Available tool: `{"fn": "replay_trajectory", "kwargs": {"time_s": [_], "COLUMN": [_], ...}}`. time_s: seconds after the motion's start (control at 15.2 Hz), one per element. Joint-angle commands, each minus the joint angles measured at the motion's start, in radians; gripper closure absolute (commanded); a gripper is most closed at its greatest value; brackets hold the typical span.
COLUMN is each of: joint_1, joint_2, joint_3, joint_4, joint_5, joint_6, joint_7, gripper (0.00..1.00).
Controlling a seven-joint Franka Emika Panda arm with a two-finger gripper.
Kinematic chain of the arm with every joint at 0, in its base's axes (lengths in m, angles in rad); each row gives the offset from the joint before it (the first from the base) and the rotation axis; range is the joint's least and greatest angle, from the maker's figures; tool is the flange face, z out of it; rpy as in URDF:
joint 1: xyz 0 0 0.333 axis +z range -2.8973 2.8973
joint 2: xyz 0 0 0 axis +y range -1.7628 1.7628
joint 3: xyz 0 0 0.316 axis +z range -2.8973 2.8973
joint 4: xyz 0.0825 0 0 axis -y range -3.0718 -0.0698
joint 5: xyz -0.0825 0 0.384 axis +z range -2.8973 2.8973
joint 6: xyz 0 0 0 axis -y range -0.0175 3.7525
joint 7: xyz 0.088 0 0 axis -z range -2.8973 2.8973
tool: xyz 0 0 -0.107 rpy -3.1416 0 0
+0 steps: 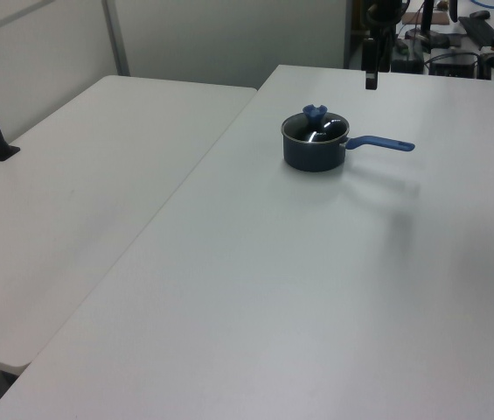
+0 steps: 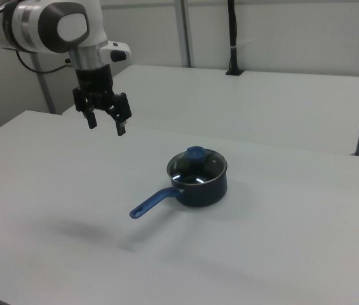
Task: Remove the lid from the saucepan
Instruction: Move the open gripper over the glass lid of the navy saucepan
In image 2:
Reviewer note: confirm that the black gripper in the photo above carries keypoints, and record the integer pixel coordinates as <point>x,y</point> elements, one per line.
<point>95,82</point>

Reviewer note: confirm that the glass lid blue knob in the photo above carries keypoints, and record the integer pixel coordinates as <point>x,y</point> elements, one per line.
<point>195,153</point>

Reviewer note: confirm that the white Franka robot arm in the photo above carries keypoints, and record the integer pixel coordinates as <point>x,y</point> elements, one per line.
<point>33,28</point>

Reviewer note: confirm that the dark blue saucepan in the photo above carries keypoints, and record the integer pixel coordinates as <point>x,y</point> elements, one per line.
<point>204,190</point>

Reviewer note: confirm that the slim grey partition post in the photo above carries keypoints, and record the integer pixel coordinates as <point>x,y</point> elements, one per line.
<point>44,89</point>

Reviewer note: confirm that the wide grey partition post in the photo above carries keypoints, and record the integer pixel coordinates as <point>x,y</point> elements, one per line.
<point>184,31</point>

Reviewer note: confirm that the black camera pole white band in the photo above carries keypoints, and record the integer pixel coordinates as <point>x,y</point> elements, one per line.
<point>232,31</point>

